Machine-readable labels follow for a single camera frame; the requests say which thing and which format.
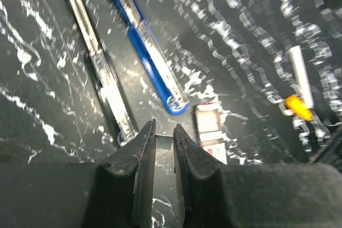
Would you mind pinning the white pen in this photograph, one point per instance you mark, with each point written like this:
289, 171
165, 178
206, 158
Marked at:
300, 72

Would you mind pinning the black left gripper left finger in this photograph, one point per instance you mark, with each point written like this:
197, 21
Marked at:
116, 192

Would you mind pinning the staple strip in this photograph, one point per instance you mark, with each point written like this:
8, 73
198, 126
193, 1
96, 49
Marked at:
164, 142

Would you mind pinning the yellow cap marker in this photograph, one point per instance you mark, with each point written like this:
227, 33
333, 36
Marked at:
294, 106

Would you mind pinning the red staple box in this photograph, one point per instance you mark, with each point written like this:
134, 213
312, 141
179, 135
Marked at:
209, 130

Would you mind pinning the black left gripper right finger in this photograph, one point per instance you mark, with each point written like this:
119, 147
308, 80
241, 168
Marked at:
213, 194

